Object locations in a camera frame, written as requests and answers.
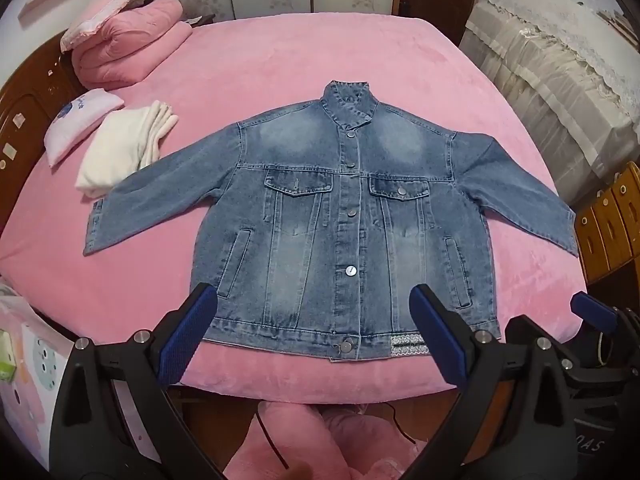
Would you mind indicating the wooden headboard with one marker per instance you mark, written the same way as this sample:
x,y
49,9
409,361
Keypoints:
x,y
30,90

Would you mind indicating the pastel printed fabric box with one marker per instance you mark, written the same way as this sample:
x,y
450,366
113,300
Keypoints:
x,y
30,385

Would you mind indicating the blue denim jacket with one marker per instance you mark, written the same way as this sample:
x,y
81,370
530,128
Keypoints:
x,y
310,210

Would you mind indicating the small pale printed pillow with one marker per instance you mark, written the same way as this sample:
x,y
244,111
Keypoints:
x,y
80,120

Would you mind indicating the folded pink quilt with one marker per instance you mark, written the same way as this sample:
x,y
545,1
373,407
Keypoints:
x,y
135,45

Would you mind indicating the wooden drawer cabinet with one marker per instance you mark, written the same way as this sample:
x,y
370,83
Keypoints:
x,y
610,225

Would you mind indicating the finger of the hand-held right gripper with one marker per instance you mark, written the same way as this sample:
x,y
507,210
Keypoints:
x,y
530,327
592,310

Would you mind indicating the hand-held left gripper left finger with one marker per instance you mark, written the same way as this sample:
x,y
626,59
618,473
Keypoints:
x,y
189,332

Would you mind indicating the pink lace-edged pillow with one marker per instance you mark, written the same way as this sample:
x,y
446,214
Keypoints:
x,y
115,5

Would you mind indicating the beige lace-covered sofa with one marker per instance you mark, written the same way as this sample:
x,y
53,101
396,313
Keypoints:
x,y
550,75

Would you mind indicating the pink bed blanket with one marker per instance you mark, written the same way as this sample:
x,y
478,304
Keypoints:
x,y
250,60

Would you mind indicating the folded white cloth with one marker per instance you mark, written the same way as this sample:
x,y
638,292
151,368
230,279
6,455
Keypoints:
x,y
120,155

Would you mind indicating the green packet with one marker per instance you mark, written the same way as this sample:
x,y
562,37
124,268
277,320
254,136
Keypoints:
x,y
7,357

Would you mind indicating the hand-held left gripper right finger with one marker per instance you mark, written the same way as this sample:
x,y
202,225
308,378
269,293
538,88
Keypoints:
x,y
440,335

